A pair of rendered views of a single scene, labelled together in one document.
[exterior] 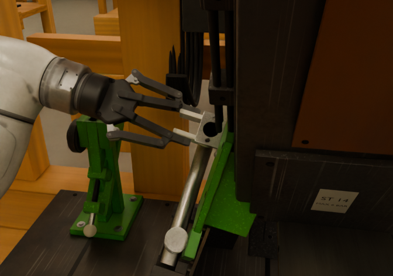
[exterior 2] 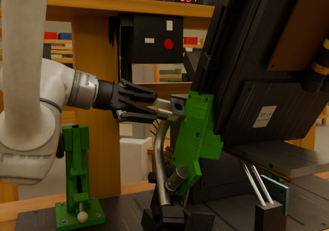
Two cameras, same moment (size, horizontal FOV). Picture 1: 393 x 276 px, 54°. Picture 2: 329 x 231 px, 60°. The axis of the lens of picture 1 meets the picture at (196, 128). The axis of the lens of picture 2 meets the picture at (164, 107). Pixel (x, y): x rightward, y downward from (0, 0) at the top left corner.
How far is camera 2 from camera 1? 0.47 m
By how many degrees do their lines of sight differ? 36
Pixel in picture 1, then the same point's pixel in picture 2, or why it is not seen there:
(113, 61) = not seen: hidden behind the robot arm
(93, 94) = (109, 89)
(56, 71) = (82, 75)
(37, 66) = (69, 72)
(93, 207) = (82, 196)
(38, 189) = not seen: outside the picture
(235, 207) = (213, 140)
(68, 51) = not seen: hidden behind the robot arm
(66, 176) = (11, 207)
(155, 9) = (102, 57)
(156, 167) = (100, 174)
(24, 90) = (62, 88)
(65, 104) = (90, 97)
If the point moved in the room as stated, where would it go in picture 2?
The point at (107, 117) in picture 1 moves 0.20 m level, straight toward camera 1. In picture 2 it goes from (117, 105) to (178, 114)
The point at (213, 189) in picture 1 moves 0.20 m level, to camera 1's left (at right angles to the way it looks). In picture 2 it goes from (205, 127) to (130, 137)
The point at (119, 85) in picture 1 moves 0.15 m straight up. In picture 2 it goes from (116, 87) to (115, 28)
